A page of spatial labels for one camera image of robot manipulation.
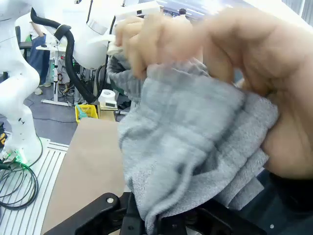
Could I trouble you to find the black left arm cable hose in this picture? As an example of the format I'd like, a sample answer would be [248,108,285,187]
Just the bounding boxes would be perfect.
[30,7,98,103]

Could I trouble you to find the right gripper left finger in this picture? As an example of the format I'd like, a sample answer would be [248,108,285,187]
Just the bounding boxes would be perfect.
[42,192,145,235]

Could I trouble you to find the yellow plastic basket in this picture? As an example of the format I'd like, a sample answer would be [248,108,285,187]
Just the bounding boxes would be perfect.
[74,104,99,124]

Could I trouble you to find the person's right hand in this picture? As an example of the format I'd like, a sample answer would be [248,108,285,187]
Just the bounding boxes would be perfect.
[114,9,205,79]

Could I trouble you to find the person in blue jeans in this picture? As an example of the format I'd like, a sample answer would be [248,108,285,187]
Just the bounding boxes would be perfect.
[26,21,52,95]

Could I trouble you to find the black office chair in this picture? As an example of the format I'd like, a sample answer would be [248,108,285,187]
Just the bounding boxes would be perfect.
[14,25,32,61]

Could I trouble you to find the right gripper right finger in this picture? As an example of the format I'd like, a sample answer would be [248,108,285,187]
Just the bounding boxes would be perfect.
[156,199,268,235]

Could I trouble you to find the grey training pants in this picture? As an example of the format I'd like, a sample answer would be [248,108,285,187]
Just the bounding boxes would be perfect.
[106,55,279,233]

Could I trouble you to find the black coiled floor cables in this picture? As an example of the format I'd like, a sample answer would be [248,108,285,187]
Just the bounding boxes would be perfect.
[0,160,40,209]

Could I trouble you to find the white office desk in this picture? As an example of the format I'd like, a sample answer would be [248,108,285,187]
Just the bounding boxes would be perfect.
[36,45,70,106]

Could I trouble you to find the white paper roll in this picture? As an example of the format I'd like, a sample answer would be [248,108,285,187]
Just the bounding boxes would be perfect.
[97,89,118,110]

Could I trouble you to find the silver ribbed base plate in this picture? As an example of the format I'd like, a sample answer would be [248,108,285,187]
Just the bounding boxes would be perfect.
[0,137,70,235]

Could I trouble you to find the person's left hand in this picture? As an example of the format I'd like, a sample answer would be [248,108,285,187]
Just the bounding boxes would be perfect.
[202,6,313,179]

